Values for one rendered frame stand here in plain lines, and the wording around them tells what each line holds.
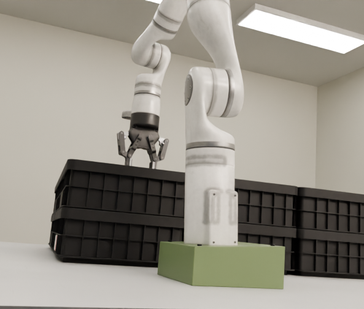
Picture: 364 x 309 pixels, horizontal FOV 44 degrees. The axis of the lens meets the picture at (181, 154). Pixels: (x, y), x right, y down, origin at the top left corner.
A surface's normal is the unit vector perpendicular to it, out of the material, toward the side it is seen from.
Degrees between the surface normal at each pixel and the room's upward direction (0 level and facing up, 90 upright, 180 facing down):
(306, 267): 90
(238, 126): 90
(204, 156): 93
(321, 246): 90
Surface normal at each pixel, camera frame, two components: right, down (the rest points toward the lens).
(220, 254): 0.36, -0.14
